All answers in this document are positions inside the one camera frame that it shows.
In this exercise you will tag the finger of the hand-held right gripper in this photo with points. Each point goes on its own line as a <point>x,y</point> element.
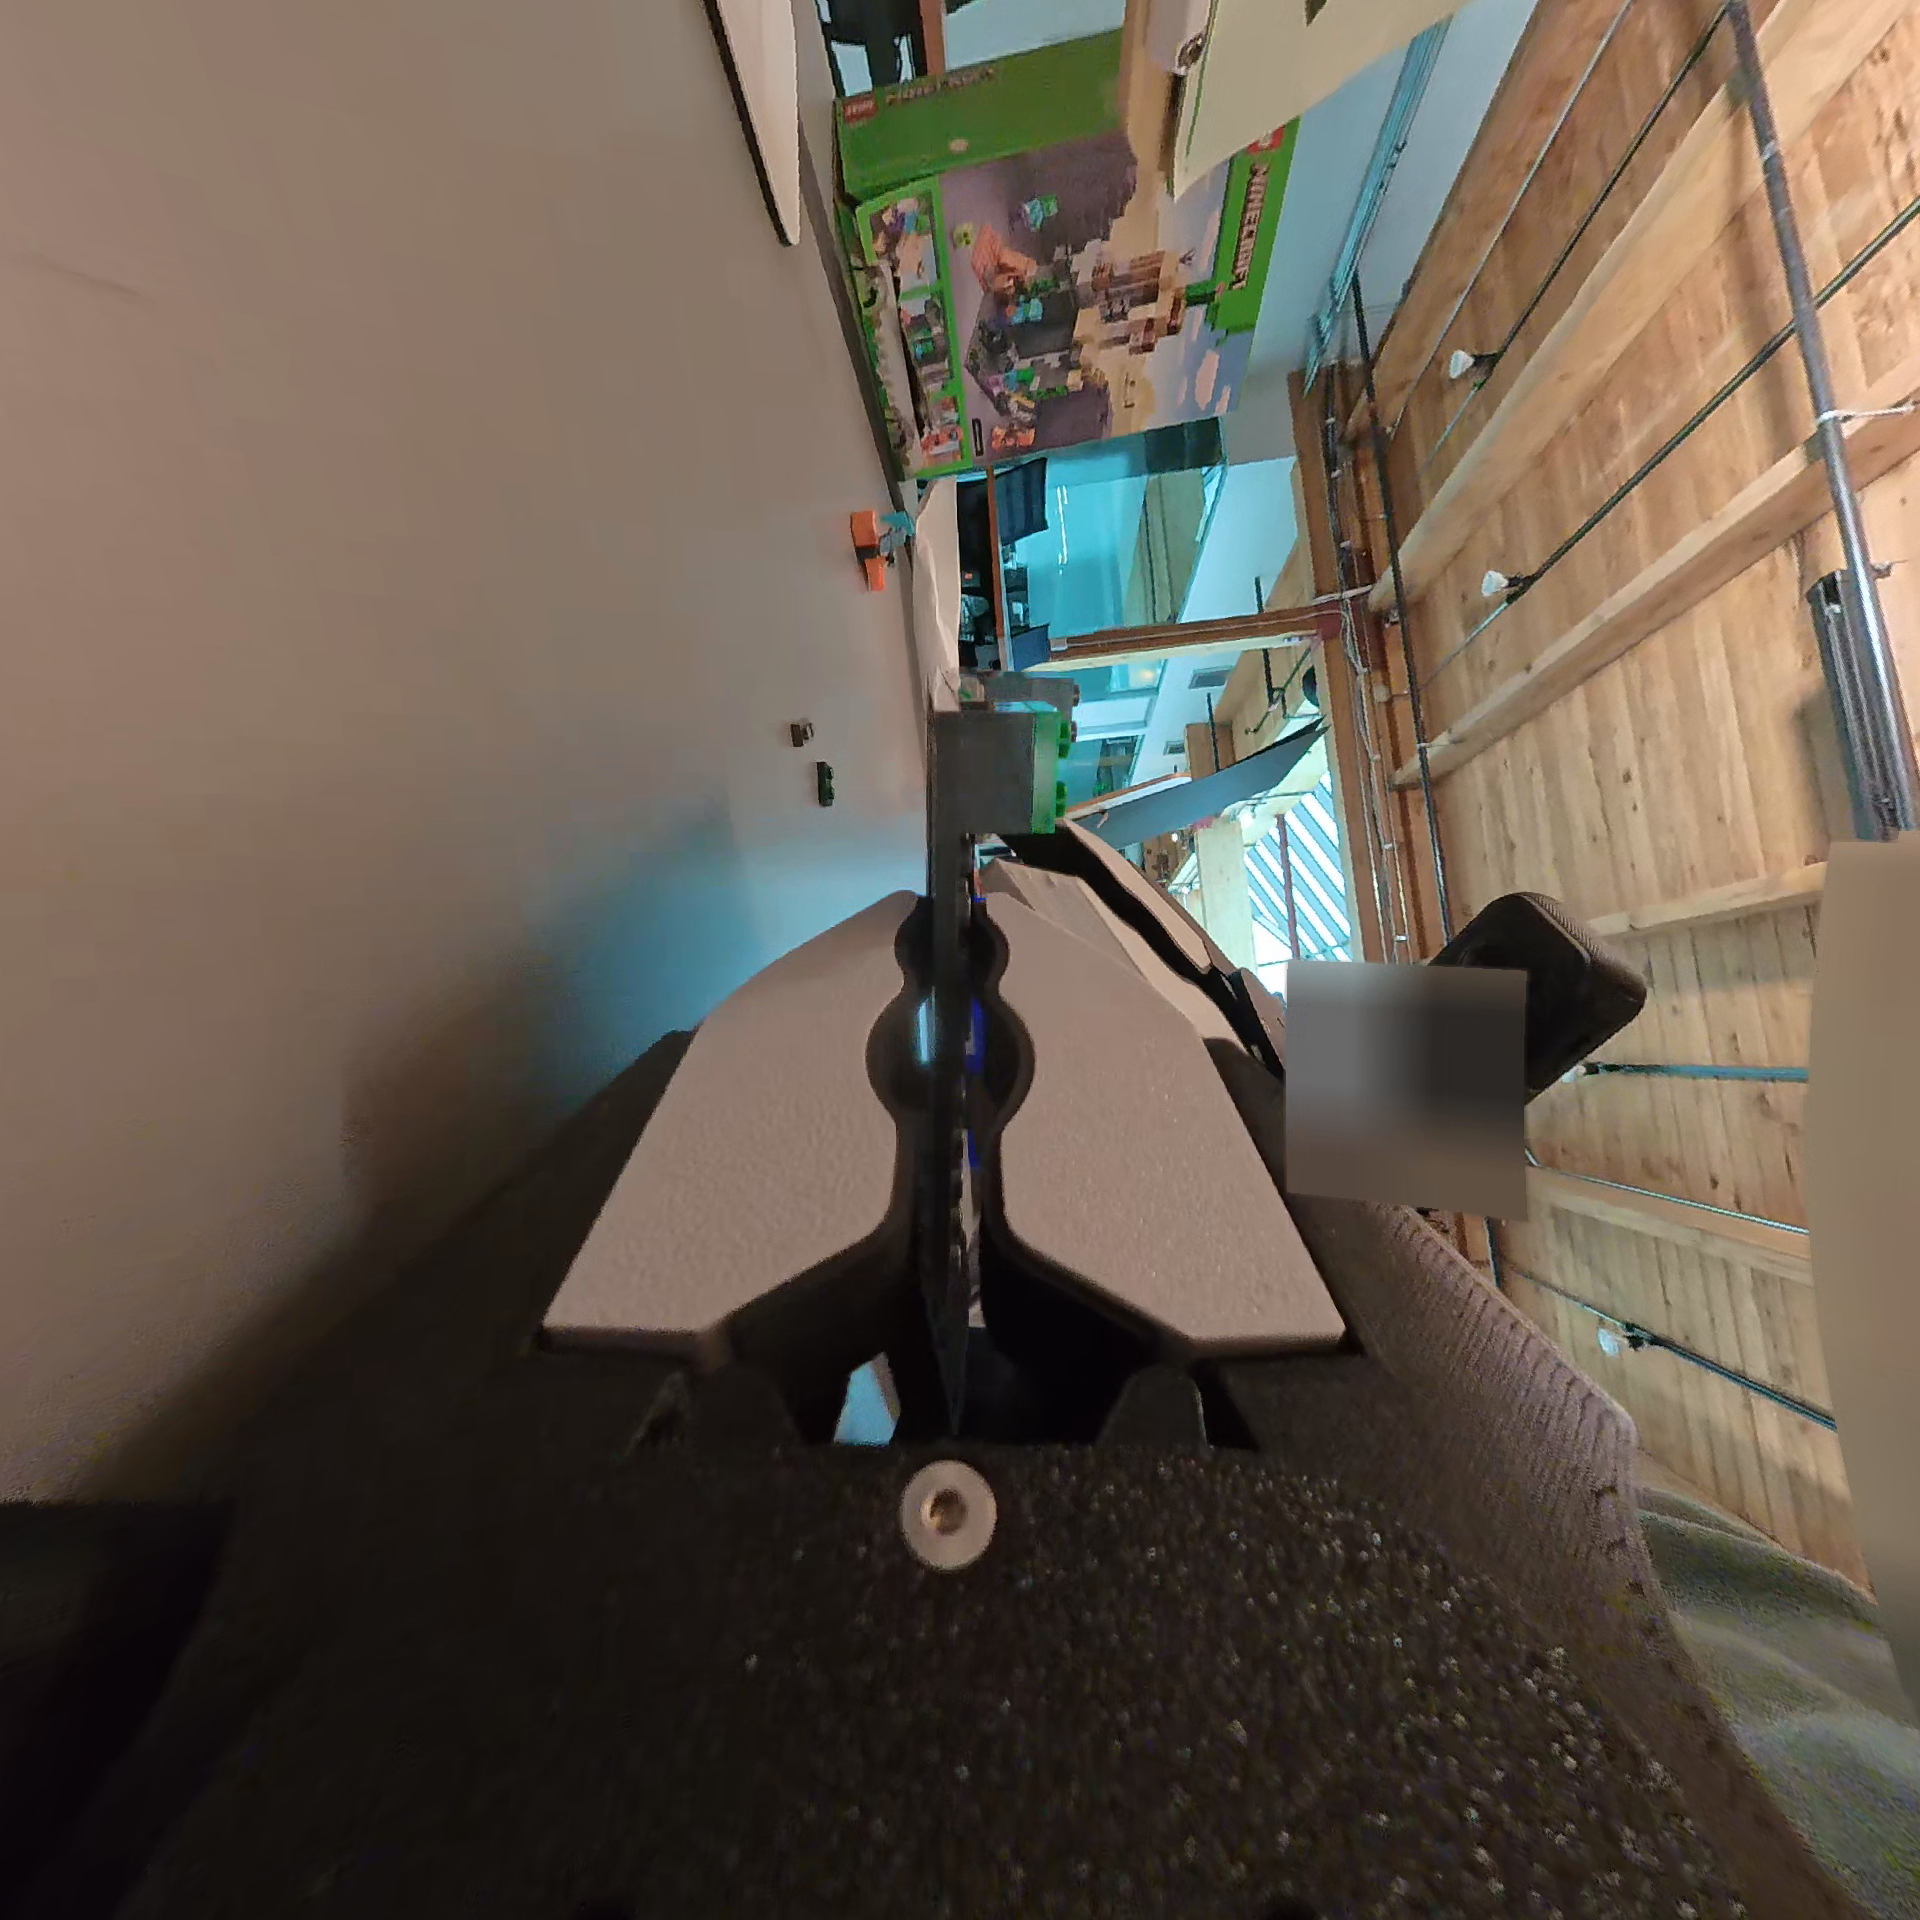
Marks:
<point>1185,937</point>
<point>1088,915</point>

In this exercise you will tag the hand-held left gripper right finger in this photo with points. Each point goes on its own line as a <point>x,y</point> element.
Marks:
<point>1154,1201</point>

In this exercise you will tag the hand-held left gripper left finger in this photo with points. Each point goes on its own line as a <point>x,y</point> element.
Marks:
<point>734,1185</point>

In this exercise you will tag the grey baseplate brick build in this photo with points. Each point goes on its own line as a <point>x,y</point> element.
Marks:
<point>983,764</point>

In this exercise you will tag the pale green instruction booklet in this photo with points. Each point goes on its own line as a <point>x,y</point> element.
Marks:
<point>1320,76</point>

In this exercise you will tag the person's right forearm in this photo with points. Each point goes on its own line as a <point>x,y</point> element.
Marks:
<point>1800,1725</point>

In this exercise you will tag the grey desk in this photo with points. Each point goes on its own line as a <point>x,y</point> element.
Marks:
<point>375,599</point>

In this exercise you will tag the orange toy brick figure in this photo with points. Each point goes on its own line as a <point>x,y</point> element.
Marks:
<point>874,548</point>

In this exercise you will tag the green toy brick set box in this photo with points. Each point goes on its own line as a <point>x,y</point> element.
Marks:
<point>1049,301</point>

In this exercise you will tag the white and wood book stand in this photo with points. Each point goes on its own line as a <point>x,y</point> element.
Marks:
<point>757,89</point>

